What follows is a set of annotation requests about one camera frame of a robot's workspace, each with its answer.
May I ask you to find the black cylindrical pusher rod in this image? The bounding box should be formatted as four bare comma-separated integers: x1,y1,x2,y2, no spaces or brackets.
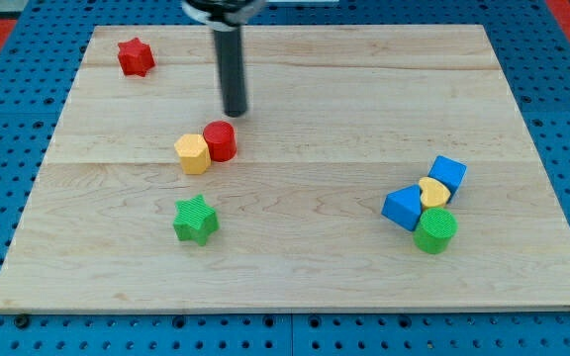
214,27,248,118

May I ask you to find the silver black arm flange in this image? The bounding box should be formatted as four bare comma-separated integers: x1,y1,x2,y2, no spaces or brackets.
181,0,267,29

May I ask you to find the red star block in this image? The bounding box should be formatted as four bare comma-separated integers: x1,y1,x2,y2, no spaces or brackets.
118,38,155,77

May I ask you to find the green star block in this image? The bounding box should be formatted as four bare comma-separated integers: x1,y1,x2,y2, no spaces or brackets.
172,194,219,246

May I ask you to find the yellow heart block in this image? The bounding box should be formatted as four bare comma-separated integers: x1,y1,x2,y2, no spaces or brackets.
418,177,451,210

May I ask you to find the red cylinder block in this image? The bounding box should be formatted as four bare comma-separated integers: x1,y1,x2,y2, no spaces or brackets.
203,121,237,162

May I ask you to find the yellow hexagon block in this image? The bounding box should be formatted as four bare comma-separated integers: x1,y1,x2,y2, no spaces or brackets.
174,133,211,175

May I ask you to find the wooden board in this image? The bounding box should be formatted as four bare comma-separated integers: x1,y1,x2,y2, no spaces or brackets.
0,25,570,314

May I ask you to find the blue triangle block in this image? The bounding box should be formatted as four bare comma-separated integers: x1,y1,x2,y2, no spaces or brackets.
381,185,422,231

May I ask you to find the blue cube block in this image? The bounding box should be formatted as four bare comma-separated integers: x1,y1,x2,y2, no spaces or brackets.
427,155,467,201

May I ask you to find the green cylinder block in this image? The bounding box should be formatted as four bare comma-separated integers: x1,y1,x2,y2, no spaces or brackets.
413,208,458,254

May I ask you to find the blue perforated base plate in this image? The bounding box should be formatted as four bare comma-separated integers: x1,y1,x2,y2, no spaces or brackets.
0,0,570,355

